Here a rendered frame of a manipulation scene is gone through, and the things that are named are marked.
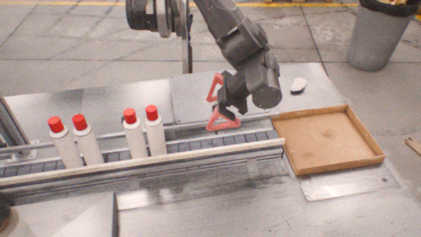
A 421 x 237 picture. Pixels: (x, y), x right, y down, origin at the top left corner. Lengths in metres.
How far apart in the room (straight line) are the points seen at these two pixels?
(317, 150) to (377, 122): 1.54
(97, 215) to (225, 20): 0.64
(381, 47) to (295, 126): 1.90
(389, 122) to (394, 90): 0.40
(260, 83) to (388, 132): 2.11
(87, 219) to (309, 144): 0.76
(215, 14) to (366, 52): 2.53
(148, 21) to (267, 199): 0.75
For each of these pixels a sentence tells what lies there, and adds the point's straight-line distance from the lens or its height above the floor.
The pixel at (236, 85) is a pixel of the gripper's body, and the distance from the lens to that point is 0.70.
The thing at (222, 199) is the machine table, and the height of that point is 0.83.
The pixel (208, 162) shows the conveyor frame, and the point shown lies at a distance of 1.07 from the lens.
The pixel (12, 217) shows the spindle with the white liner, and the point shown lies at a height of 1.07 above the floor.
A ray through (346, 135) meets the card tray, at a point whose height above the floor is 0.83.
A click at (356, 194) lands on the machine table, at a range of 1.14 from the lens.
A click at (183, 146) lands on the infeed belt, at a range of 1.10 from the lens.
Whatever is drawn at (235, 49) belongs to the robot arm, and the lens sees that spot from 0.64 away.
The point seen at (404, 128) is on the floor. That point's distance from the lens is 2.76.
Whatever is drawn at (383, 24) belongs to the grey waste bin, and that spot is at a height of 0.45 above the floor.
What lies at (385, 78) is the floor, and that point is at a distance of 3.17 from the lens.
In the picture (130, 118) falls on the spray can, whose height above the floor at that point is 1.07.
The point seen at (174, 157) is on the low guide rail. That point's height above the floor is 0.91.
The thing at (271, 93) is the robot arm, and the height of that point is 1.32.
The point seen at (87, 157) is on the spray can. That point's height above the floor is 0.94.
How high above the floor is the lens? 1.71
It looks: 44 degrees down
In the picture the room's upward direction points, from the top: straight up
